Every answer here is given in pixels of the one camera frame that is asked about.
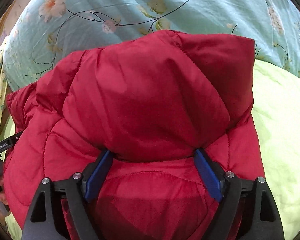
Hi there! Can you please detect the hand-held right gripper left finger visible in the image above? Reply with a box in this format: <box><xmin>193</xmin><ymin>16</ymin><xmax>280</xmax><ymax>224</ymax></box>
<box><xmin>21</xmin><ymin>149</ymin><xmax>113</xmax><ymax>240</ymax></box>

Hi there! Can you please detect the blue floral quilt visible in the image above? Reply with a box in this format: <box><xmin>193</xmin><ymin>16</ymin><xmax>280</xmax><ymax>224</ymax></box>
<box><xmin>3</xmin><ymin>0</ymin><xmax>300</xmax><ymax>92</ymax></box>

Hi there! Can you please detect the green bed sheet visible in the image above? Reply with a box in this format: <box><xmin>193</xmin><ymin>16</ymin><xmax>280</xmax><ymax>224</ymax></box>
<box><xmin>4</xmin><ymin>59</ymin><xmax>300</xmax><ymax>240</ymax></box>

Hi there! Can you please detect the red quilted jacket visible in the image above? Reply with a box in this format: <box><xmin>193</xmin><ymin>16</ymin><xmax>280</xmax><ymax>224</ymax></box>
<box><xmin>3</xmin><ymin>29</ymin><xmax>265</xmax><ymax>240</ymax></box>

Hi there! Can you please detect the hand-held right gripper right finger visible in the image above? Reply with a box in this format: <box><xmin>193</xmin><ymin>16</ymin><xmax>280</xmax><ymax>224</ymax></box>
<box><xmin>194</xmin><ymin>148</ymin><xmax>285</xmax><ymax>240</ymax></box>

